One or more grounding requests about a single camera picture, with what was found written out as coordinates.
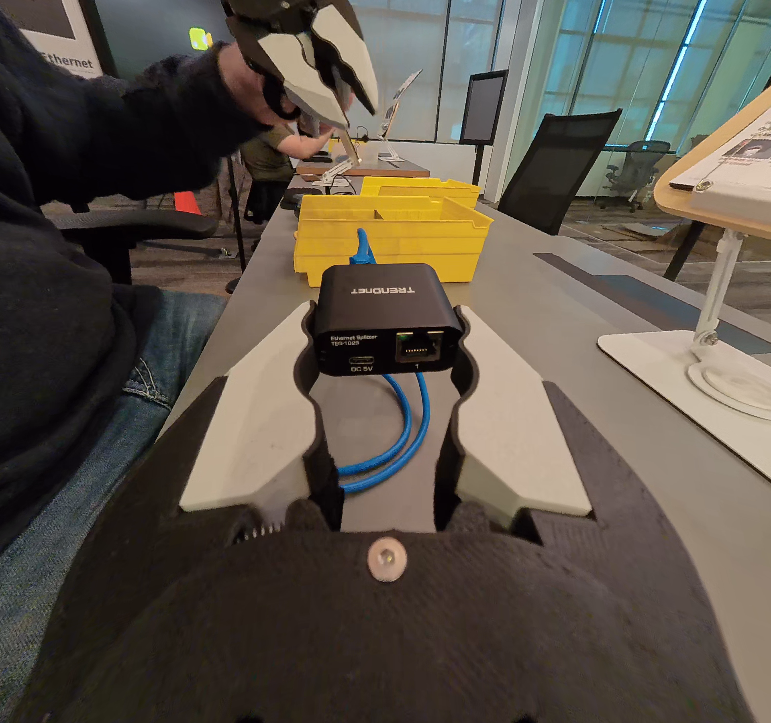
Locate dark desk cable cover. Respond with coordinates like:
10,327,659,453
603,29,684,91
533,252,771,369

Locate person's blue jeans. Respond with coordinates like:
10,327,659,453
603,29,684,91
0,289,230,723

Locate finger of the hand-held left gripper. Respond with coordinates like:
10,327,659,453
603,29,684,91
310,3,379,117
258,32,351,129

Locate black office chair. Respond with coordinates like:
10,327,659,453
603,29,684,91
51,208,219,285

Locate black and white banner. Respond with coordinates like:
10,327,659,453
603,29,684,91
0,0,106,79

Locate black ethernet splitter box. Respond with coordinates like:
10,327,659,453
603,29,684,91
311,262,463,377

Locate yellow plastic bin with divider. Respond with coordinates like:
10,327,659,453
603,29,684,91
293,194,495,288

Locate person's left hand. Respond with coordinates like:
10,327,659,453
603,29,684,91
217,43,302,128

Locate printed instruction sheet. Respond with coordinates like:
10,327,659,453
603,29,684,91
669,110,771,212

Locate black mesh chair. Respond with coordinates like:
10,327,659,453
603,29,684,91
497,109,623,236

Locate grey background office chair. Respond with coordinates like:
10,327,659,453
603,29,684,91
602,140,672,212

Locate person's left forearm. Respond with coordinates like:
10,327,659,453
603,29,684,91
0,9,272,206

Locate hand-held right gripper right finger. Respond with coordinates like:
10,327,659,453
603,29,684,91
434,305,594,532

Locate black display on stand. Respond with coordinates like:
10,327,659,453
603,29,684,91
459,69,510,185

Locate blue ethernet cable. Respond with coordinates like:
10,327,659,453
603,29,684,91
337,228,431,494

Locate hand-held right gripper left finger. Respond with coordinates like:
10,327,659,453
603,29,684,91
179,300,345,532

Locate large dark wall display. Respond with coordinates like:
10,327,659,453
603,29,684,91
81,0,242,79

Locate person's dark sweater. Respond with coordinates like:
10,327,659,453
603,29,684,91
0,187,163,552

